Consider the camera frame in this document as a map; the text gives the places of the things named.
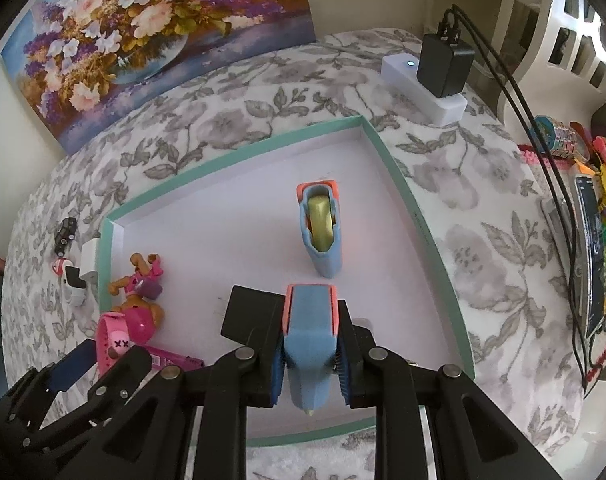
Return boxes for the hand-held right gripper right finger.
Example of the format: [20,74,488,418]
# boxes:
[337,300,564,480]

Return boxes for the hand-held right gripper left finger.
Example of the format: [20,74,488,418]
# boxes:
[48,340,286,480]

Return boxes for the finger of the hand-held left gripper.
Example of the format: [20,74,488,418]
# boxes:
[8,339,100,411]
[83,346,152,421]

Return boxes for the pink wristwatch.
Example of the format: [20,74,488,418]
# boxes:
[97,311,134,376]

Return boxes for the pink tube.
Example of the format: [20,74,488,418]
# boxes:
[143,344,204,372]

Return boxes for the blue correction tape pen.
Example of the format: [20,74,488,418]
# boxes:
[282,283,340,417]

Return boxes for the black square charger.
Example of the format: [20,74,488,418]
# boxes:
[220,285,284,353]

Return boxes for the teal cardboard box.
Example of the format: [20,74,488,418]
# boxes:
[97,115,476,448]

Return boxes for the pink brown toy figure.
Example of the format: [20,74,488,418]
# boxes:
[108,253,166,346]

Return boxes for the white triangular plug adapter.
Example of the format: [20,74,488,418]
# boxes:
[63,266,88,307]

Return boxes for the white cube charger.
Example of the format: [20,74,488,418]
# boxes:
[80,240,101,277]

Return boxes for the black toy car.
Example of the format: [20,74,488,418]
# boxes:
[53,217,78,256]

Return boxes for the blue orange tape dispenser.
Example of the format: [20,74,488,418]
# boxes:
[296,180,342,279]

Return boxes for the dark blue ruler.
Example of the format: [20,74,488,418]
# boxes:
[574,174,606,341]

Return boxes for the colourful items on side shelf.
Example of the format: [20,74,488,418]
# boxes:
[518,142,606,386]

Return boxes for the white power strip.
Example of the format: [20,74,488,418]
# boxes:
[380,55,468,127]

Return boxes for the colourful octagonal stack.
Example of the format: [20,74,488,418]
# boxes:
[534,115,580,155]

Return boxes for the black power adapter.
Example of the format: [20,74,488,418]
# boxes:
[416,32,476,98]

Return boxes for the floral still life painting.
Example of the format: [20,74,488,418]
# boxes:
[0,0,318,156]

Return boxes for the white lattice furniture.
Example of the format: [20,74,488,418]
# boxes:
[483,0,606,126]

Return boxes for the black cable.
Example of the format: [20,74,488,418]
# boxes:
[440,10,584,361]
[450,5,590,388]

